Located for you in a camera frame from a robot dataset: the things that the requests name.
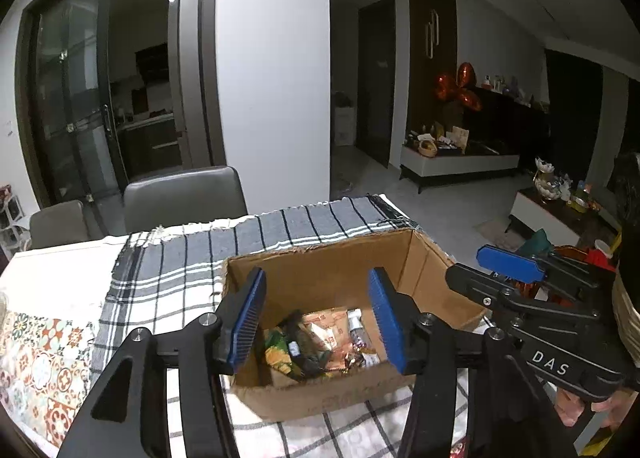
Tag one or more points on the beige floor rug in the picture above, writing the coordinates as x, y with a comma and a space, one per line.
495, 233

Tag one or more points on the rectangular wall light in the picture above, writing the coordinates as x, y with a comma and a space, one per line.
431, 33

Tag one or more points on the checked tablecloth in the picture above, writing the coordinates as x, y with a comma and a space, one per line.
165, 278

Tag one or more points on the glass sliding door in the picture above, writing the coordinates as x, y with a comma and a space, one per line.
65, 88

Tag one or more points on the patterned table mat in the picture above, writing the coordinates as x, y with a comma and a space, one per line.
45, 368

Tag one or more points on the white coffee table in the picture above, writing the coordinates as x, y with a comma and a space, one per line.
535, 210

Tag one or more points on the white storage rack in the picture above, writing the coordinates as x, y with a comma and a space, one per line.
12, 218

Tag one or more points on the blue silver foil candy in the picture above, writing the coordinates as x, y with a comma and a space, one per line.
361, 338

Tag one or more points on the white tiered ornament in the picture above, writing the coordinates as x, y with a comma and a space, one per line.
544, 178

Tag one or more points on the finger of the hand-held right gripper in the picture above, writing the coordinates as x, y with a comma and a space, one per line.
510, 263
480, 285

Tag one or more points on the white snack bar packet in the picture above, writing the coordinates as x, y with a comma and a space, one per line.
355, 323

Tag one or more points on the brown gold foil candy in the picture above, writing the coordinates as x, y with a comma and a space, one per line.
354, 361

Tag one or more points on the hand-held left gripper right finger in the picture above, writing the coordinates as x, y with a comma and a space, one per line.
385, 323

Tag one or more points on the person's right hand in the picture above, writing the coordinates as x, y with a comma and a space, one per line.
567, 405

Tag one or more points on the woven basket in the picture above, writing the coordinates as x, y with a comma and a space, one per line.
427, 148

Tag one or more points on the cardboard box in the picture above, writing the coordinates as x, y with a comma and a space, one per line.
325, 278

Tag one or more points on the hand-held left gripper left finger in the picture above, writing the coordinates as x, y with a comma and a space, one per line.
245, 323

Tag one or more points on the orange foil balloon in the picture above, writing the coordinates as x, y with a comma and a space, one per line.
447, 86

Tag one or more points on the red container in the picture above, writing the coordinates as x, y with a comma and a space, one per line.
600, 255

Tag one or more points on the kitchen cabinet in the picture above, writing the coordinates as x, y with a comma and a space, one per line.
150, 138

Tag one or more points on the pale orange snack packet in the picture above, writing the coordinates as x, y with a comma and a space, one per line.
327, 330

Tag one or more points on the low white cabinet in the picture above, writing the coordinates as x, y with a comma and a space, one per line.
450, 166

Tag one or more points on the dark sideboard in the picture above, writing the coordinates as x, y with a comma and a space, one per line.
510, 118

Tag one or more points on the dark interior door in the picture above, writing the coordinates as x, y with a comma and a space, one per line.
375, 88

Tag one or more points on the yellow green snack packet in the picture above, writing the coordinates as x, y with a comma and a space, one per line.
277, 353

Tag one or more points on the dark green cloth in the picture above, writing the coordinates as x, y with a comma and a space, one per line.
537, 240

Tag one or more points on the dark green snack packet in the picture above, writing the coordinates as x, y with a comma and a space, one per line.
302, 343

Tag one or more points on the grey leather chair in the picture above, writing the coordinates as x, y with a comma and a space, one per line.
57, 225
185, 198

